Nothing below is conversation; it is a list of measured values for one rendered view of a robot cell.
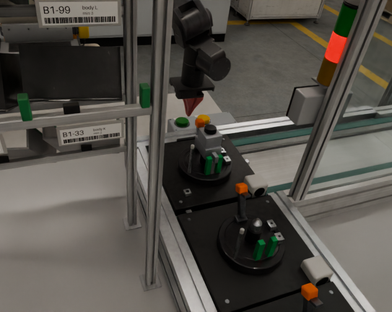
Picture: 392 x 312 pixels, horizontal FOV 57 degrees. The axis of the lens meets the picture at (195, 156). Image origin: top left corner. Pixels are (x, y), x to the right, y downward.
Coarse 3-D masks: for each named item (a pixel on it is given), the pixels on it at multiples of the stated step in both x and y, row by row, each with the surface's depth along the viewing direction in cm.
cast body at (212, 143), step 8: (200, 128) 87; (208, 128) 86; (216, 128) 86; (200, 136) 87; (208, 136) 85; (216, 136) 85; (200, 144) 88; (208, 144) 86; (216, 144) 87; (200, 152) 89; (208, 152) 87; (216, 152) 88; (216, 160) 86
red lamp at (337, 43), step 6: (336, 36) 67; (330, 42) 69; (336, 42) 67; (342, 42) 67; (330, 48) 69; (336, 48) 68; (342, 48) 67; (324, 54) 71; (330, 54) 69; (336, 54) 68; (330, 60) 69; (336, 60) 69
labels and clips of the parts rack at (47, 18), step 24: (48, 0) 37; (72, 0) 38; (96, 0) 39; (120, 0) 40; (48, 24) 39; (72, 24) 40; (96, 24) 40; (120, 24) 41; (24, 96) 43; (144, 96) 49; (24, 120) 45; (120, 120) 50; (0, 144) 45; (72, 144) 49; (120, 144) 75; (0, 168) 67
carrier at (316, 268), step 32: (192, 224) 79; (224, 224) 77; (256, 224) 71; (288, 224) 82; (224, 256) 72; (256, 256) 70; (288, 256) 75; (320, 256) 73; (224, 288) 68; (256, 288) 68; (288, 288) 69
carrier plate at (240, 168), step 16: (176, 144) 100; (224, 144) 103; (176, 160) 95; (240, 160) 98; (176, 176) 90; (240, 176) 93; (176, 192) 86; (192, 192) 87; (208, 192) 87; (224, 192) 88; (176, 208) 82; (192, 208) 83
